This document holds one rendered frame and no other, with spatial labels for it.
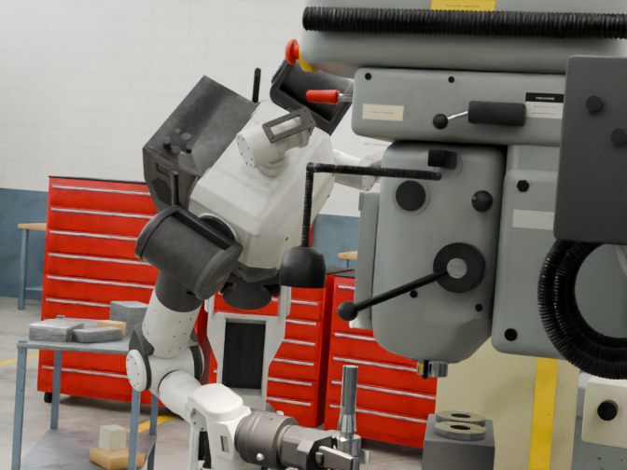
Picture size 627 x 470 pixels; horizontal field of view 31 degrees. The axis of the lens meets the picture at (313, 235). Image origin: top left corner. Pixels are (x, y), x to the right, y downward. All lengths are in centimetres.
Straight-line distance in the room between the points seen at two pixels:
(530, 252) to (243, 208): 59
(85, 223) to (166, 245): 523
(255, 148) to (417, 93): 39
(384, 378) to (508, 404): 301
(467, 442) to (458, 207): 50
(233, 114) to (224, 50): 963
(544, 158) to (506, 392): 196
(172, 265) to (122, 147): 1019
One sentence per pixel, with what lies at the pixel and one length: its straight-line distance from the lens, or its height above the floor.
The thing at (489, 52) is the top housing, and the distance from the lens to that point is 156.
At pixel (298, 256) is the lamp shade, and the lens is 167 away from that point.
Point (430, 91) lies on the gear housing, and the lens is 158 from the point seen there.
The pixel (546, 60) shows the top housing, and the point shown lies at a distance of 155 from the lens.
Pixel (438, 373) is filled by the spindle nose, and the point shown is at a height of 129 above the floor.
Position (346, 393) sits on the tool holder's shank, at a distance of 177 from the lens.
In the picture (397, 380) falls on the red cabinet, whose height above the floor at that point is 45.
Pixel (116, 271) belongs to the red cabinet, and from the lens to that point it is 705.
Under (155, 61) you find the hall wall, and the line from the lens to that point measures 1197.
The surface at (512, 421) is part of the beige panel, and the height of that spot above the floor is 87.
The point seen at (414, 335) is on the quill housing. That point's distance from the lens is 163.
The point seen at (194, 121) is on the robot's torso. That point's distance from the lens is 203.
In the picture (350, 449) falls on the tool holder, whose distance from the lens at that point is 178.
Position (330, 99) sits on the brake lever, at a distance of 184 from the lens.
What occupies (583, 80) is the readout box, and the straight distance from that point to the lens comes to 130.
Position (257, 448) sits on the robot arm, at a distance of 184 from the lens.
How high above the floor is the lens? 157
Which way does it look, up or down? 3 degrees down
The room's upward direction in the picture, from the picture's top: 4 degrees clockwise
